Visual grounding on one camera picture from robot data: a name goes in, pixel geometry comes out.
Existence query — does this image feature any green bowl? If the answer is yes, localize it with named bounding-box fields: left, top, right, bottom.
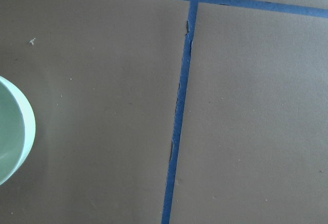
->
left=1, top=77, right=36, bottom=184

